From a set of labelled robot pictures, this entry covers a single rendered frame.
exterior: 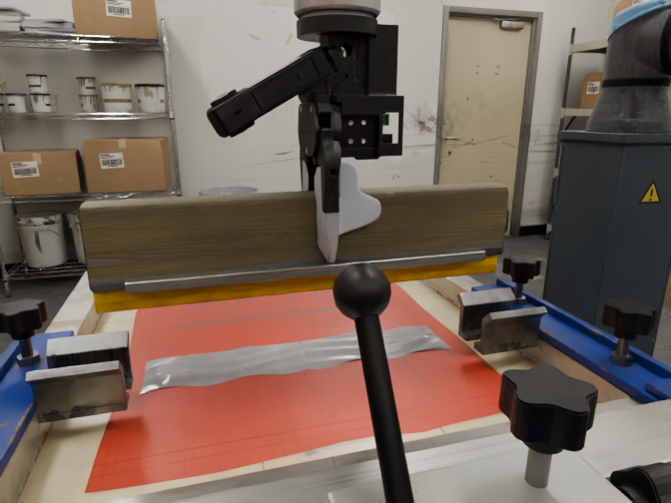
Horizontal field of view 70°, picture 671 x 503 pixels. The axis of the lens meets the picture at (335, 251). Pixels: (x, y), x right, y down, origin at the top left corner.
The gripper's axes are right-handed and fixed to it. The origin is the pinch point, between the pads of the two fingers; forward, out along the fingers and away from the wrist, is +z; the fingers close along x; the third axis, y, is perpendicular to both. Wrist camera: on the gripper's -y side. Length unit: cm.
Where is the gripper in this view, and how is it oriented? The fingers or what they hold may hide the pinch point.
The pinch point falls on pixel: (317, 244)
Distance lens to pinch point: 46.7
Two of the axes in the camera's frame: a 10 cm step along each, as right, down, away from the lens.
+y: 9.6, -0.8, 2.6
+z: 0.1, 9.6, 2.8
